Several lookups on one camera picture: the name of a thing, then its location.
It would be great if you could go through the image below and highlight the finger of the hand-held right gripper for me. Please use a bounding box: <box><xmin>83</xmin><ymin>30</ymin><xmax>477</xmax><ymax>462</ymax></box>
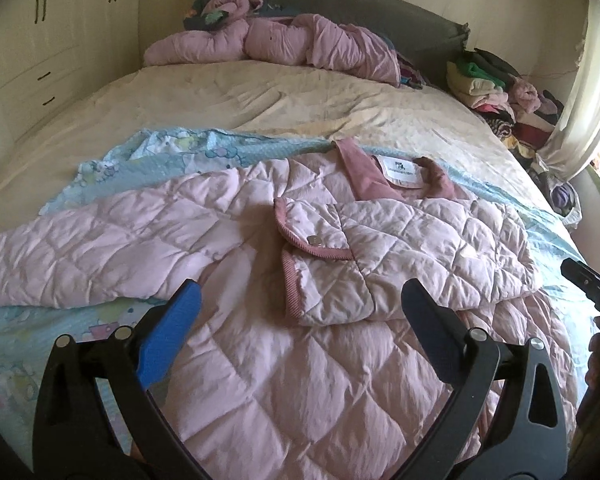
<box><xmin>561</xmin><ymin>258</ymin><xmax>600</xmax><ymax>312</ymax></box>

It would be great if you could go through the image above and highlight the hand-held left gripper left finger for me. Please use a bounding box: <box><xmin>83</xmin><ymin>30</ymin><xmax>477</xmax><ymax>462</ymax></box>
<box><xmin>31</xmin><ymin>279</ymin><xmax>211</xmax><ymax>480</ymax></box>

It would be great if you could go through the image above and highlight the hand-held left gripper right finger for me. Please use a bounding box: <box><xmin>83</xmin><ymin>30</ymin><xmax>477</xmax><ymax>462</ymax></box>
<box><xmin>401</xmin><ymin>278</ymin><xmax>567</xmax><ymax>480</ymax></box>

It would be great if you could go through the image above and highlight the pink quilted jacket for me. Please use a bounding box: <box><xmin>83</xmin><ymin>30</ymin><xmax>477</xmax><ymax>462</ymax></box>
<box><xmin>0</xmin><ymin>140</ymin><xmax>581</xmax><ymax>480</ymax></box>

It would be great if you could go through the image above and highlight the pile of folded clothes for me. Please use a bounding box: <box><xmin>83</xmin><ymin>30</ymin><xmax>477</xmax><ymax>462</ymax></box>
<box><xmin>445</xmin><ymin>47</ymin><xmax>566</xmax><ymax>171</ymax></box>

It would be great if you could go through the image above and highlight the bag with purple cloth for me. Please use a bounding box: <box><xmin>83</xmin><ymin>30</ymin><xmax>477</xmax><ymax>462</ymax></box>
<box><xmin>550</xmin><ymin>180</ymin><xmax>588</xmax><ymax>231</ymax></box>

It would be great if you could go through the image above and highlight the cream curtain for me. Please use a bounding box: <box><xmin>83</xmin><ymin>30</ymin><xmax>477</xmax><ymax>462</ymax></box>
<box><xmin>535</xmin><ymin>0</ymin><xmax>600</xmax><ymax>181</ymax></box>

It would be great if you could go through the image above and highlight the light blue printed blanket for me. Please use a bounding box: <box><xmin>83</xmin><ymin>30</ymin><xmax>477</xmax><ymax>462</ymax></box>
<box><xmin>0</xmin><ymin>127</ymin><xmax>600</xmax><ymax>461</ymax></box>

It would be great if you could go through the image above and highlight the bed with cream sheet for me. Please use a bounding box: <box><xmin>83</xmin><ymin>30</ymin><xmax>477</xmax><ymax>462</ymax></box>
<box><xmin>0</xmin><ymin>55</ymin><xmax>588</xmax><ymax>261</ymax></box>

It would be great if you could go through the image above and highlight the colourful striped cloth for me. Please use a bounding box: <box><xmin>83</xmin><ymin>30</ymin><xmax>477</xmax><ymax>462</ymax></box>
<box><xmin>395</xmin><ymin>52</ymin><xmax>422</xmax><ymax>89</ymax></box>

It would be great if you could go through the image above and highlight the dark printed pillow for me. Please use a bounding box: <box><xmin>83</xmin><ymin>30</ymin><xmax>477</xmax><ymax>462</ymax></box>
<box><xmin>182</xmin><ymin>2</ymin><xmax>301</xmax><ymax>31</ymax></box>

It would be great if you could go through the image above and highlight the pink crumpled duvet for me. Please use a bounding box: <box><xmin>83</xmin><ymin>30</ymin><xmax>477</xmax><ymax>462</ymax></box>
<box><xmin>142</xmin><ymin>0</ymin><xmax>402</xmax><ymax>88</ymax></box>

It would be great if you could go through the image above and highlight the grey headboard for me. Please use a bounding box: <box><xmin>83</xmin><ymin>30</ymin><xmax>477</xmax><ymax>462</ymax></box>
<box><xmin>195</xmin><ymin>0</ymin><xmax>471</xmax><ymax>86</ymax></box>

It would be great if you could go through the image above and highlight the cream wardrobe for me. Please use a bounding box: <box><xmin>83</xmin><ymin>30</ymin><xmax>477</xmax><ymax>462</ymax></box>
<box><xmin>0</xmin><ymin>0</ymin><xmax>143</xmax><ymax>128</ymax></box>

